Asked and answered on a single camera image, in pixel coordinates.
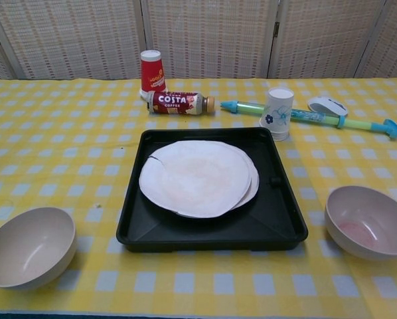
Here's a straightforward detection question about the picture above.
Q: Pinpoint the beige bowl with pink stain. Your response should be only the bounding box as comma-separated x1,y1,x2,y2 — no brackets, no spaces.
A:
324,185,397,261

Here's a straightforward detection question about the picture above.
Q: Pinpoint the cracked white paper plate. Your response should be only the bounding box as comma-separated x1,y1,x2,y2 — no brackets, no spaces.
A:
138,141,252,219

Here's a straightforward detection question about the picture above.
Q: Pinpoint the plain beige bowl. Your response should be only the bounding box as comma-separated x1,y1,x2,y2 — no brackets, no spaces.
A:
0,207,78,290

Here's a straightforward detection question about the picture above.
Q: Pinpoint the black square tray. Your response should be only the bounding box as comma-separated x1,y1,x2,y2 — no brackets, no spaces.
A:
116,128,309,253

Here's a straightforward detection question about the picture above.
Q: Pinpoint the white computer mouse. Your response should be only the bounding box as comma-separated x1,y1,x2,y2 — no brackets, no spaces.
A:
307,96,349,117

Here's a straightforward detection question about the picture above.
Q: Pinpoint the white paper cup blue flower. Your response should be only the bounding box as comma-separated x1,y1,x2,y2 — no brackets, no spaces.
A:
259,88,295,142

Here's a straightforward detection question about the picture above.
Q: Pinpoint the green and blue water squirter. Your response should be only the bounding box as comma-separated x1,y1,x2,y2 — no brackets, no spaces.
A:
220,99,397,140

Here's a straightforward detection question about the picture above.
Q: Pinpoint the Costa coffee bottle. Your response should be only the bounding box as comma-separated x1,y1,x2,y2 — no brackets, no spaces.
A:
146,91,216,116

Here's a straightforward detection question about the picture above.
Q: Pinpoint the woven folding screen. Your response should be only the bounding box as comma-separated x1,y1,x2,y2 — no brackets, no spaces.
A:
0,0,397,86

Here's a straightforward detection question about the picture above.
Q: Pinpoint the red paper cup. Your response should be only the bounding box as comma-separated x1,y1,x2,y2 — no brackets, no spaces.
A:
139,49,169,99

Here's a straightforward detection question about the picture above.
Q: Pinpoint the yellow checkered tablecloth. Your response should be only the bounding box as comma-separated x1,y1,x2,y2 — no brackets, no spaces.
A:
0,78,397,315

